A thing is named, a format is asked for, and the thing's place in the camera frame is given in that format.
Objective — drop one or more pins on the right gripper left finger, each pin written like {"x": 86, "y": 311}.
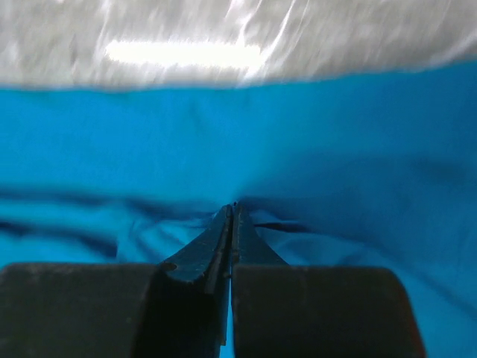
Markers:
{"x": 176, "y": 308}

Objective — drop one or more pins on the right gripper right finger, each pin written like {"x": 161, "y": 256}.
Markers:
{"x": 282, "y": 310}

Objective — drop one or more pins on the blue t shirt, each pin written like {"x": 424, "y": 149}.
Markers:
{"x": 369, "y": 170}

